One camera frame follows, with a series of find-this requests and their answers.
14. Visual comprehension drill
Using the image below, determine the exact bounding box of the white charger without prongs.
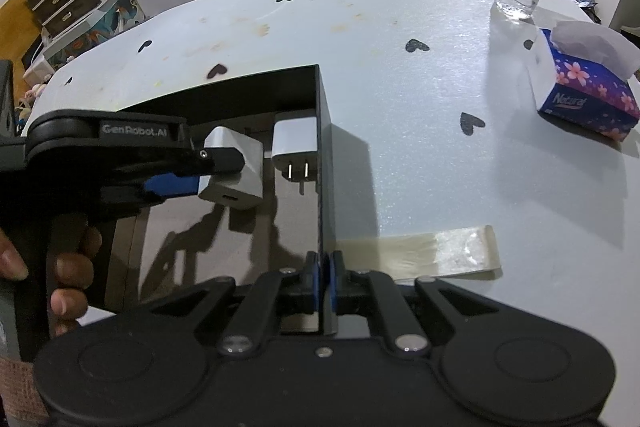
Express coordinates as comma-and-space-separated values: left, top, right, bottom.
197, 127, 264, 209

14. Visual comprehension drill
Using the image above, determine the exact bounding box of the black box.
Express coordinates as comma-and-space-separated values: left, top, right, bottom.
87, 64, 342, 338

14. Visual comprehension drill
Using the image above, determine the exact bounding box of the white charger with prongs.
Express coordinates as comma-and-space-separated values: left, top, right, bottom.
271, 116, 319, 182

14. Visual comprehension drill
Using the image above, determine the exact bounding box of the crumpled clear wrapper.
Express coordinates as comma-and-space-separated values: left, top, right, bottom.
332, 224, 502, 283

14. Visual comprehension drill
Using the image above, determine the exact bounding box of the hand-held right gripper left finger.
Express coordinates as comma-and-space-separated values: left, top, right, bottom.
150, 251, 321, 355

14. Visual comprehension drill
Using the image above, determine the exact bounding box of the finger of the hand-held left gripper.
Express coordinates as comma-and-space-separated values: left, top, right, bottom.
100, 173, 201, 212
120, 141, 217, 178

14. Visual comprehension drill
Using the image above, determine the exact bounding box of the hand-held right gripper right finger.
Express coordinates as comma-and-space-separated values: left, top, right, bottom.
325, 251, 501, 355

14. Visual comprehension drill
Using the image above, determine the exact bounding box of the patterned storage box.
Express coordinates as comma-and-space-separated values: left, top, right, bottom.
40, 0, 148, 68

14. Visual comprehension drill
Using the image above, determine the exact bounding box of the blue floral tissue box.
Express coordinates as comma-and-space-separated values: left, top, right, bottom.
526, 21, 640, 142

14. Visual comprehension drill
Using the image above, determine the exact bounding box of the brown woven band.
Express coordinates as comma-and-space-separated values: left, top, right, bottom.
0, 357, 48, 423

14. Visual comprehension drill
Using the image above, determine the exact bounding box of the person's left hand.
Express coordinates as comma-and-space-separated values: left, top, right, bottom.
0, 227, 103, 338

